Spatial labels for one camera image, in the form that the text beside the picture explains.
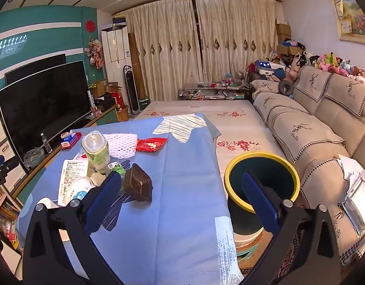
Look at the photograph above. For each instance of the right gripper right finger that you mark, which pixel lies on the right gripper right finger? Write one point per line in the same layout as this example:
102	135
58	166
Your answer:
317	260

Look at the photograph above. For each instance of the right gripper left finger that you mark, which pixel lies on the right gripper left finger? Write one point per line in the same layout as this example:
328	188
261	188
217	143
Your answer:
45	260

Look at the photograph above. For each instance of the white pill bottle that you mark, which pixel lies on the white pill bottle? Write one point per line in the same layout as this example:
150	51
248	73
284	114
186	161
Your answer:
78	189

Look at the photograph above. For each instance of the green labelled plastic bottle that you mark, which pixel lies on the green labelled plastic bottle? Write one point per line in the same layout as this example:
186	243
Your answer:
96	148

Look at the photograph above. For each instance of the white foam fruit net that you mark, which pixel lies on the white foam fruit net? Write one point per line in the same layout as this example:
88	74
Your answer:
121	145

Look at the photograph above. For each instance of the yellow rimmed dark trash bin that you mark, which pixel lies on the yellow rimmed dark trash bin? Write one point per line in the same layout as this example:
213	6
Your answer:
272	171

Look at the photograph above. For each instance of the white printed receipt sheet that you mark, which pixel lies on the white printed receipt sheet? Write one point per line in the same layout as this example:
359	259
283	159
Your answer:
70	172

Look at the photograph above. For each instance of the small water bottle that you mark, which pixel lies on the small water bottle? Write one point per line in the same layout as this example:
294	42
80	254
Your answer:
46	143

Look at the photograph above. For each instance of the brown plastic tray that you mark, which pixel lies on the brown plastic tray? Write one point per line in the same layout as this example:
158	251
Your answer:
137	184

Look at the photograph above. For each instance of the blue tissue pack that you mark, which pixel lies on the blue tissue pack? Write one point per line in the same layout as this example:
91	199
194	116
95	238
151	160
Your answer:
68	141

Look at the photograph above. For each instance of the blue patterned tablecloth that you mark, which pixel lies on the blue patterned tablecloth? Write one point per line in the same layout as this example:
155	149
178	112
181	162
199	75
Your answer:
184	235

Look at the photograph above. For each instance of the beige sofa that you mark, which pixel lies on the beige sofa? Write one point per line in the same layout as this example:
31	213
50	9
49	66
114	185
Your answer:
322	121

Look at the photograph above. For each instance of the red snack packet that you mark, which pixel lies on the red snack packet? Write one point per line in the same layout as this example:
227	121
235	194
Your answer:
150	144

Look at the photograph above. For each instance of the black curved television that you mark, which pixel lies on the black curved television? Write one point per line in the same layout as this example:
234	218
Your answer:
47	102

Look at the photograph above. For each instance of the grey neck pillow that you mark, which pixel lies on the grey neck pillow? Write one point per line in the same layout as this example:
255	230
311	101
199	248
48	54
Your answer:
285	88

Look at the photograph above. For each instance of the cluttered glass low table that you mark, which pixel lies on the cluttered glass low table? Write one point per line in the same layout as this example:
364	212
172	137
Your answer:
213	91

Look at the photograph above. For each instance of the row of plush toys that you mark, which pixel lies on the row of plush toys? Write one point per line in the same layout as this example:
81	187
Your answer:
326	62

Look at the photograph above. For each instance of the black tower fan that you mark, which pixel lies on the black tower fan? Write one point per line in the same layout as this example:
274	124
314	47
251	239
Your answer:
131	89

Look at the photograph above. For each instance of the stacked cardboard boxes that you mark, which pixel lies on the stacked cardboard boxes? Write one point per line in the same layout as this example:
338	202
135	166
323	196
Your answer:
286	45

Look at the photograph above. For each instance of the framed painting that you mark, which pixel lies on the framed painting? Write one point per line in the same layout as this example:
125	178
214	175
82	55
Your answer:
350	21

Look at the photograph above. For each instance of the cream curtains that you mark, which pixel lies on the cream curtains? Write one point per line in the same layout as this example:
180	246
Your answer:
189	41

